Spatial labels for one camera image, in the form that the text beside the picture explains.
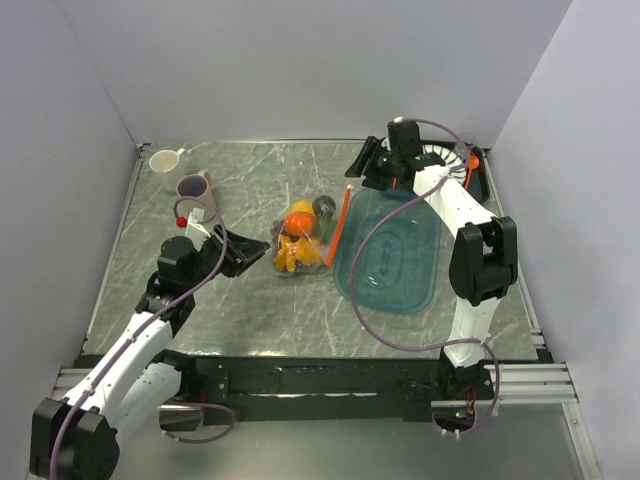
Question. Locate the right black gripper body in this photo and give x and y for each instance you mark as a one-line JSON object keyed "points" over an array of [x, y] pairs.
{"points": [[381, 173]]}

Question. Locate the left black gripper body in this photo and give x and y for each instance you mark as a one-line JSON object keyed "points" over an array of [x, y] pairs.
{"points": [[207, 259]]}

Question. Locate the red grape bunch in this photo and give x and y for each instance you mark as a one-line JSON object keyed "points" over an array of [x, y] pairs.
{"points": [[277, 228]]}

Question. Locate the orange dried fruit pieces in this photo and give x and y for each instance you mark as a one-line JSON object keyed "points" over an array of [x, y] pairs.
{"points": [[286, 257]]}

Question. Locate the clear zip top bag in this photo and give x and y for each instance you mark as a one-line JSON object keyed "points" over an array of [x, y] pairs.
{"points": [[330, 250]]}

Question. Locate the yellow corn cob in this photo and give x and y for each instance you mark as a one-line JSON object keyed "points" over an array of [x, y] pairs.
{"points": [[302, 206]]}

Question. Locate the small orange pumpkin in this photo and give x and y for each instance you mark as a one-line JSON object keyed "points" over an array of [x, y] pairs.
{"points": [[300, 224]]}

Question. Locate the green avocado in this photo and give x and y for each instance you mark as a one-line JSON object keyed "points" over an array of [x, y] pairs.
{"points": [[326, 231]]}

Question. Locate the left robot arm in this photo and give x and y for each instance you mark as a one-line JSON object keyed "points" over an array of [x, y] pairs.
{"points": [[81, 435]]}

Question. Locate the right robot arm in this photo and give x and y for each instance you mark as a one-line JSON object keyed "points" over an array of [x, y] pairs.
{"points": [[484, 259]]}

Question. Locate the teal transparent food tray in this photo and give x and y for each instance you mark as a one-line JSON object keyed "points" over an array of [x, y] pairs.
{"points": [[397, 271]]}

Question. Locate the white striped plate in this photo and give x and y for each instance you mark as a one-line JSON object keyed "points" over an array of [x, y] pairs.
{"points": [[451, 159]]}

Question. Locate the clear drinking glass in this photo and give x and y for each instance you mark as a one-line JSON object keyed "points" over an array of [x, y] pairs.
{"points": [[464, 144]]}

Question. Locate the orange plastic spoon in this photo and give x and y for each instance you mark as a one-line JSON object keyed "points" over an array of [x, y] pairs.
{"points": [[472, 166]]}

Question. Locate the beige mug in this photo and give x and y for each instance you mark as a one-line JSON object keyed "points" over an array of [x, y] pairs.
{"points": [[199, 186]]}

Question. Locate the black serving tray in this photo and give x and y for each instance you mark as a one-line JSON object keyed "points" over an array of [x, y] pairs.
{"points": [[479, 188]]}

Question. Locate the white mug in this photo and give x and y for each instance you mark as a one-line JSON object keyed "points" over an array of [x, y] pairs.
{"points": [[168, 167]]}

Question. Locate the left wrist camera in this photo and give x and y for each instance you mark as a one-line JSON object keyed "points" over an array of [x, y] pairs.
{"points": [[192, 226]]}

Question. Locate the black base frame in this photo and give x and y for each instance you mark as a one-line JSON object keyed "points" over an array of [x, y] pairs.
{"points": [[254, 389]]}

